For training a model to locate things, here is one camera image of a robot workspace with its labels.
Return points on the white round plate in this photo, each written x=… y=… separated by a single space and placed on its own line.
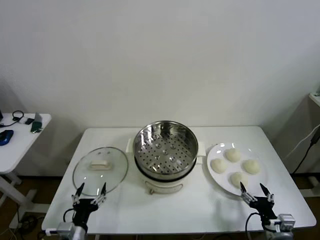
x=222 y=180

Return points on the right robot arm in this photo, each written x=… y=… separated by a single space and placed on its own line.
x=285 y=221

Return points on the cream electric cooking pot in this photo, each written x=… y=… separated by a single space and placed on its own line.
x=162 y=186

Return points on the blue computer mouse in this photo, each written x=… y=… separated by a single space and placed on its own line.
x=5 y=137

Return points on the white side table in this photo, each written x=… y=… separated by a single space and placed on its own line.
x=15 y=155

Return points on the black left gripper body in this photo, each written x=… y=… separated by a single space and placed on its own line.
x=81 y=212

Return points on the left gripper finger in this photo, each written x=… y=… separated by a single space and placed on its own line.
x=100 y=200
x=76 y=198

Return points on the small white case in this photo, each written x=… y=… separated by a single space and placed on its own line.
x=23 y=120

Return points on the small black device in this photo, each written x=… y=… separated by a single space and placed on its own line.
x=29 y=121

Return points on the green circuit board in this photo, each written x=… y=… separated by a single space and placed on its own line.
x=36 y=123

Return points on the white steamed baozi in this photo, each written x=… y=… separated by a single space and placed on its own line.
x=251 y=166
x=237 y=178
x=233 y=155
x=218 y=165

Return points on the black flat device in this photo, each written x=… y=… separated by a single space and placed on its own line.
x=0 y=115

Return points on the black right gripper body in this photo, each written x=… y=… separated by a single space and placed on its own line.
x=263 y=206

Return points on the stainless steel steamer basket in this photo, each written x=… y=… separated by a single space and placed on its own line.
x=165 y=140

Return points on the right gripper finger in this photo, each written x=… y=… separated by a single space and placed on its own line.
x=270 y=198
x=248 y=198

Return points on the white cabinet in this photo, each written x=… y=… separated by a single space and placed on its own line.
x=315 y=102

